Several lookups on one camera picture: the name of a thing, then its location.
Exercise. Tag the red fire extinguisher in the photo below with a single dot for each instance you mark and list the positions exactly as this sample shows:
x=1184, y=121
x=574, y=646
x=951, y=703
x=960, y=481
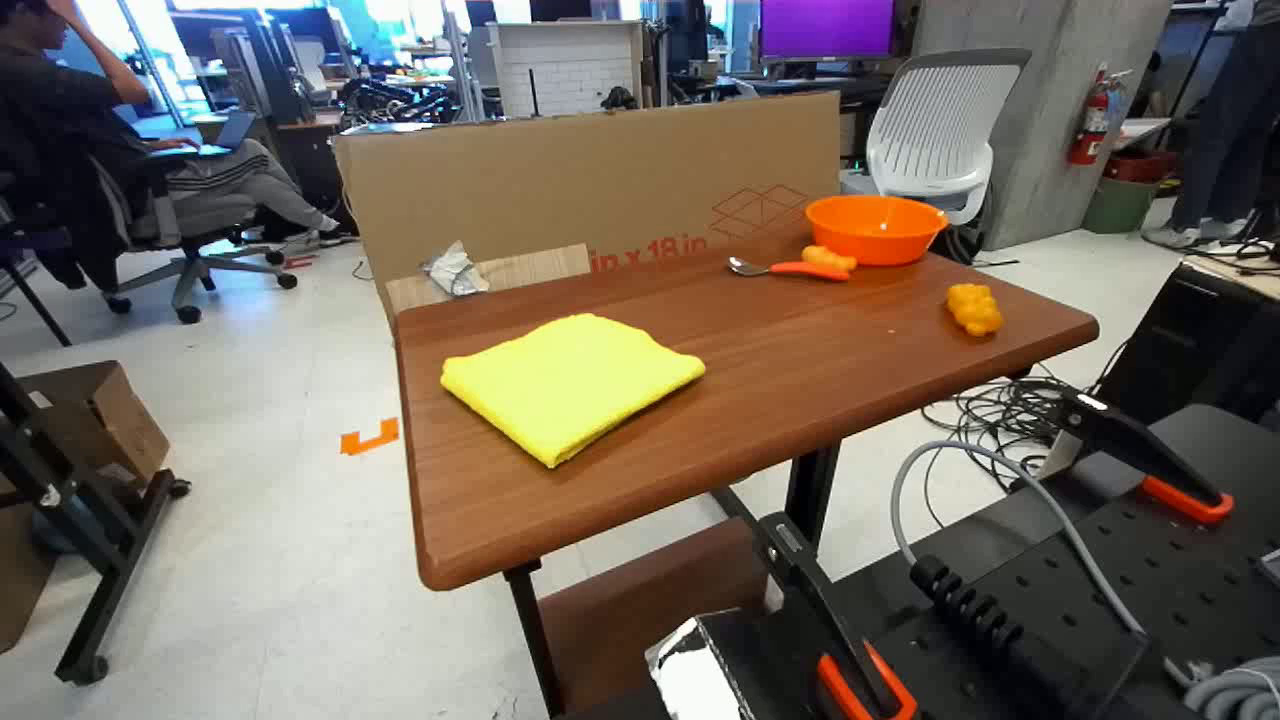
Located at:
x=1092, y=119

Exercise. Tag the standing person in dark trousers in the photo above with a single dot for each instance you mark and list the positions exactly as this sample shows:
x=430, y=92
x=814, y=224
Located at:
x=1227, y=121

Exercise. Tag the black table frame legs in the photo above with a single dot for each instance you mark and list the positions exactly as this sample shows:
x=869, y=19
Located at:
x=810, y=507

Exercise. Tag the monitor with purple screen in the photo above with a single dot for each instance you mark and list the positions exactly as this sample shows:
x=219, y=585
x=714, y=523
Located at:
x=825, y=25

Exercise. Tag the seated person in dark shirt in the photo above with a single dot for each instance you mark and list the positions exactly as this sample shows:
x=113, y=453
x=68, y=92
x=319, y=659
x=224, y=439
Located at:
x=55, y=121

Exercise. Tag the grey swivel office chair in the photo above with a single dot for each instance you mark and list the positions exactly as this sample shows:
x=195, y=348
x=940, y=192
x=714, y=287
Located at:
x=202, y=223

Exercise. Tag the yellow towel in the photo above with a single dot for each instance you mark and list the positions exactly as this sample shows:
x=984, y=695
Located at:
x=567, y=387

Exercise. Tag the small open cardboard box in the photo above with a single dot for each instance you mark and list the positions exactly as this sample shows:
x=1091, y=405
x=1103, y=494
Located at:
x=94, y=416

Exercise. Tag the crumpled white cloth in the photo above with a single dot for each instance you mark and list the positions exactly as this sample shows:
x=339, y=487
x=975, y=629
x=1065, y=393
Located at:
x=456, y=269

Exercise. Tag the black equipment cabinet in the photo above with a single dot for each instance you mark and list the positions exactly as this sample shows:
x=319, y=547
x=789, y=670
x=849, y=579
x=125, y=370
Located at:
x=1201, y=346

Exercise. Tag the brown wooden lower shelf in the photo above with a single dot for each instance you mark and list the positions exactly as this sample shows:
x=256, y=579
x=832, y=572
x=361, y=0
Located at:
x=655, y=615

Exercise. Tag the black perforated mounting board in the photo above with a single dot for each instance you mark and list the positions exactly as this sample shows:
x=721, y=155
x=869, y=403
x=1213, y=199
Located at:
x=1201, y=585

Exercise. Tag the orange plush toy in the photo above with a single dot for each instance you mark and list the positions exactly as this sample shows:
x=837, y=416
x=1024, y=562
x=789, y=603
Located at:
x=975, y=310

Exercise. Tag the white mesh office chair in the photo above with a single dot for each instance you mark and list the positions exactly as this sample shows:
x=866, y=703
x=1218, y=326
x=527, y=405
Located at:
x=934, y=125

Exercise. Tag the black metal cart frame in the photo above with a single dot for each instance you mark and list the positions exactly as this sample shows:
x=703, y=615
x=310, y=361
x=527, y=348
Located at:
x=94, y=535

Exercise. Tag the orange plastic bowl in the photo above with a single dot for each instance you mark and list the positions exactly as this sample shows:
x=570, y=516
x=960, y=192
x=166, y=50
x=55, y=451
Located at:
x=873, y=228

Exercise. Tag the green bin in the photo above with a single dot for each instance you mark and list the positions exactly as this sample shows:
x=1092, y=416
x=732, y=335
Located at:
x=1123, y=206

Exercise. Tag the black clamp with orange grip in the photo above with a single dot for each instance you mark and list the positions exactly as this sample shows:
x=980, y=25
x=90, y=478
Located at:
x=1141, y=453

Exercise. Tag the large brown cardboard panel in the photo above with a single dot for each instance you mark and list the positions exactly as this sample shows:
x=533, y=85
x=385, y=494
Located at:
x=574, y=186

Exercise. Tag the white board panel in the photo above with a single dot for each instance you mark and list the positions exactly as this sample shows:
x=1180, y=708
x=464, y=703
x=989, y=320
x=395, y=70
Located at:
x=567, y=64

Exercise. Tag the long black bar clamp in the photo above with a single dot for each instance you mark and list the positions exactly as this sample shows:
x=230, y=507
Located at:
x=814, y=585

